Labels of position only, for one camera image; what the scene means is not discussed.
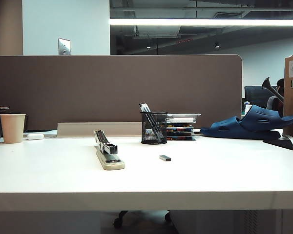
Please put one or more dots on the colourful book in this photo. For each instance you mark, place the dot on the colourful book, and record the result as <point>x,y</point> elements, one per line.
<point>179,125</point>
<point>180,130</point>
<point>179,137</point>

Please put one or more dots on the black desk mat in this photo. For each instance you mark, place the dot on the black desk mat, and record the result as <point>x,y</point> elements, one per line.
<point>283,143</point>

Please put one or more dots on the black computer monitor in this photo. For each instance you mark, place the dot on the black computer monitor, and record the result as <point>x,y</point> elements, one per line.
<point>256,96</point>

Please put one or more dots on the clear plastic case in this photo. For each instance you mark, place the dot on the clear plastic case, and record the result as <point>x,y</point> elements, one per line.
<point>183,116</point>

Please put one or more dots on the white pen black cap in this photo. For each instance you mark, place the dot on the white pen black cap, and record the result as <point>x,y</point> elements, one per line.
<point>147,107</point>

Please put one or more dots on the seated person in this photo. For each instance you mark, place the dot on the seated person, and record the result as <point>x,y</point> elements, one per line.
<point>274,102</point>

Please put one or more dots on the beige long-reach stapler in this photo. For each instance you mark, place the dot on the beige long-reach stapler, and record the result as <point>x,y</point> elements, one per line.
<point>105,148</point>

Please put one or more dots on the silver staple strip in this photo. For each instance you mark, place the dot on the silver staple strip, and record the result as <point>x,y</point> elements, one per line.
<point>165,158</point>

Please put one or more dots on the black grey handheld tool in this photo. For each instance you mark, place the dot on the black grey handheld tool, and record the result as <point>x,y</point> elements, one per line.
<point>271,89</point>

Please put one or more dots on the metal wall plate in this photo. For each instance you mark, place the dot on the metal wall plate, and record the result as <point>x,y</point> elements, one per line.
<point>64,46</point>

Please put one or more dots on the blue rubber slipper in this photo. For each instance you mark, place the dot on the blue rubber slipper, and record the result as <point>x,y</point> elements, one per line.
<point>224,130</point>
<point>263,117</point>

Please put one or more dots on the beige paper cup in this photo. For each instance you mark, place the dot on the beige paper cup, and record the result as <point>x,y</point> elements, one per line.
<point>12,129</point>

